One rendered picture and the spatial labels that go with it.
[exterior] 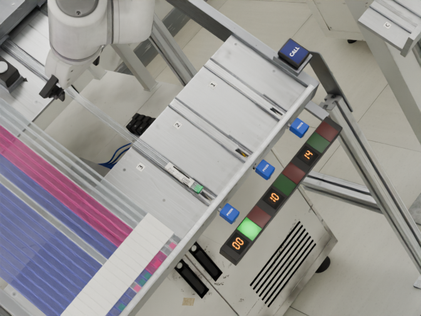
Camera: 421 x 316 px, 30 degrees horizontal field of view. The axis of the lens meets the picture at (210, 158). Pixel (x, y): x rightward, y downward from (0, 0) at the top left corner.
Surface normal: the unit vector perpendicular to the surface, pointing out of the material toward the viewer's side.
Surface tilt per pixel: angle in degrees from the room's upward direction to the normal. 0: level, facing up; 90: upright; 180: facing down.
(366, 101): 0
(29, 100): 43
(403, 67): 90
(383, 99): 0
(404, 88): 90
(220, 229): 90
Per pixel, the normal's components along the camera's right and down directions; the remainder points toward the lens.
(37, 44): 0.04, -0.36
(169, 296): 0.61, 0.19
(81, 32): 0.15, 0.96
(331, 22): -0.62, 0.73
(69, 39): -0.19, 0.94
